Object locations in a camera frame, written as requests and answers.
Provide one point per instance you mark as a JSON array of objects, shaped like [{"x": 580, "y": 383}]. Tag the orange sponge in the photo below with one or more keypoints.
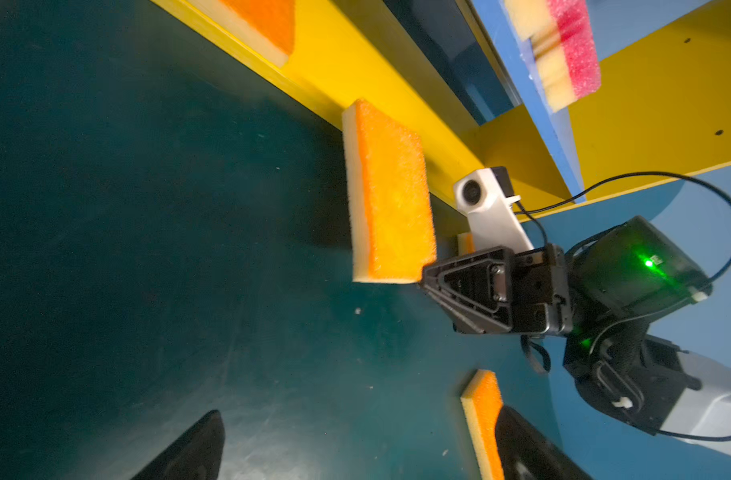
[
  {"x": 482, "y": 403},
  {"x": 389, "y": 204},
  {"x": 465, "y": 243},
  {"x": 267, "y": 27}
]

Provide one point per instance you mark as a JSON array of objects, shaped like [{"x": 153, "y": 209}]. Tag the yellow shelf with coloured boards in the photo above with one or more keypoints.
[{"x": 665, "y": 103}]

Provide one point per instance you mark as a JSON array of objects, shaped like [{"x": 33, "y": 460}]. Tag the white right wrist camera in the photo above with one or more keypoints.
[{"x": 485, "y": 197}]

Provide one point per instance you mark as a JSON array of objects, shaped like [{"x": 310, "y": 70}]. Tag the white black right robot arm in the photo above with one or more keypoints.
[{"x": 646, "y": 382}]

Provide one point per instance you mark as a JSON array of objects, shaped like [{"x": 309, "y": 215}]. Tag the pink smiley sponge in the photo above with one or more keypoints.
[{"x": 560, "y": 35}]

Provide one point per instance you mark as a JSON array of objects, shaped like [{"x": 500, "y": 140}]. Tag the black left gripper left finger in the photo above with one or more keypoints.
[{"x": 196, "y": 454}]

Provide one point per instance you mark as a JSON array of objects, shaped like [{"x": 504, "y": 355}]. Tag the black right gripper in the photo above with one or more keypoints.
[{"x": 626, "y": 274}]

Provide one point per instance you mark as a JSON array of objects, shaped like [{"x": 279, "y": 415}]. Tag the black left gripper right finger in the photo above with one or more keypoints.
[{"x": 527, "y": 454}]

